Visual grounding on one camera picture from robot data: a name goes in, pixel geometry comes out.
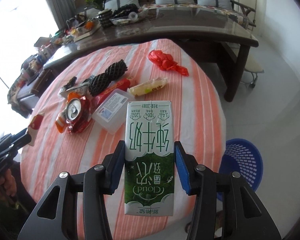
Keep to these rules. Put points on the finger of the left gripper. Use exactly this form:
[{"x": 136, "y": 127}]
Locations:
[
  {"x": 5, "y": 140},
  {"x": 19, "y": 140}
]

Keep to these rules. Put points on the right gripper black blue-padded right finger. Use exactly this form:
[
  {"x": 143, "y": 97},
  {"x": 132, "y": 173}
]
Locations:
[{"x": 244, "y": 215}]

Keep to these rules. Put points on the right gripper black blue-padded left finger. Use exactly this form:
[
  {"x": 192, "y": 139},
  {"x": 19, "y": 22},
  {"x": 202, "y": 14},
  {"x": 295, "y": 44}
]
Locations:
[{"x": 55, "y": 215}]

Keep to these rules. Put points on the white yellow chip bag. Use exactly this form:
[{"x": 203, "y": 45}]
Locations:
[{"x": 34, "y": 127}]

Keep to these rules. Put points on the crushed red soda can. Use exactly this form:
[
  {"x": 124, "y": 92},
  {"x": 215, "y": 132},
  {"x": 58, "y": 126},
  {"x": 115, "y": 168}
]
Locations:
[{"x": 76, "y": 116}]

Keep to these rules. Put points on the green white milk carton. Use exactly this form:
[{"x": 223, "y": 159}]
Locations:
[{"x": 149, "y": 159}]

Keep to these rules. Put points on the clear plastic box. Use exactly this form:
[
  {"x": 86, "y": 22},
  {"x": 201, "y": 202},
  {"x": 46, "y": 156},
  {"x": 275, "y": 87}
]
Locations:
[{"x": 111, "y": 113}]

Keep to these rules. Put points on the yellow white snack wrapper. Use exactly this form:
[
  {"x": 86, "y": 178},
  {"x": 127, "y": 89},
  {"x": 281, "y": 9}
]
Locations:
[{"x": 148, "y": 87}]

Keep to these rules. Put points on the person's left hand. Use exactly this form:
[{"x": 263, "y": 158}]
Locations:
[{"x": 8, "y": 183}]

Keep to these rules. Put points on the blue plastic waste basket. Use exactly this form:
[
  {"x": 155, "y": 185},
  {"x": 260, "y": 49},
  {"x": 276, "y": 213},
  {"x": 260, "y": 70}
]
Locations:
[{"x": 242, "y": 156}]

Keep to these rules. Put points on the orange white striped tablecloth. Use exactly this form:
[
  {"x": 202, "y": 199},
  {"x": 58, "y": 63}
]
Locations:
[{"x": 199, "y": 121}]

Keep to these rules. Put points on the black white crumpled wrapper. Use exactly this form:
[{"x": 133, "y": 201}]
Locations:
[{"x": 80, "y": 88}]

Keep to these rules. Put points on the black foam fruit net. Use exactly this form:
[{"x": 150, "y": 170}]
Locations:
[{"x": 101, "y": 81}]

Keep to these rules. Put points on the red snack wrapper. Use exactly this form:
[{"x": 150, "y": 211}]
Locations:
[{"x": 123, "y": 85}]

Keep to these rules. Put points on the red plastic bag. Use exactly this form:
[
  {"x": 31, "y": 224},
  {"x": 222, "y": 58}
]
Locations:
[{"x": 165, "y": 62}]

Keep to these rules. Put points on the small white stool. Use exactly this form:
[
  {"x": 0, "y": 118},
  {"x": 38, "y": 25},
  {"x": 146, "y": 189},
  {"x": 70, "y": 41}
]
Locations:
[{"x": 254, "y": 68}]

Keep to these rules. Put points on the fruit tray on book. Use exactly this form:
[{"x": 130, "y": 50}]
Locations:
[{"x": 85, "y": 29}]

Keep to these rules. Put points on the black ribbed plant pot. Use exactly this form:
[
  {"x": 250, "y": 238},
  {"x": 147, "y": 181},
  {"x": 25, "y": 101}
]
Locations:
[{"x": 104, "y": 17}]

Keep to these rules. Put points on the grey curtain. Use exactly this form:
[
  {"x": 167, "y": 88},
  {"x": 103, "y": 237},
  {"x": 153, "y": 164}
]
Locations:
[{"x": 62, "y": 10}]

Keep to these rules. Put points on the dark wooden coffee table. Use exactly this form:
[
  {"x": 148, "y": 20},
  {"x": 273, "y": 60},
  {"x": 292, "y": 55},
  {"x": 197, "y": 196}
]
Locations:
[{"x": 203, "y": 34}]

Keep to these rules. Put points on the green potted plant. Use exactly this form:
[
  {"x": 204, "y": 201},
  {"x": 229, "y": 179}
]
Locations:
[{"x": 97, "y": 4}]

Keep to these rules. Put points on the roll of clear tape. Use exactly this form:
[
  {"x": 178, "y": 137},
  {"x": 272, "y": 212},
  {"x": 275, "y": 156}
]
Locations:
[{"x": 133, "y": 16}]

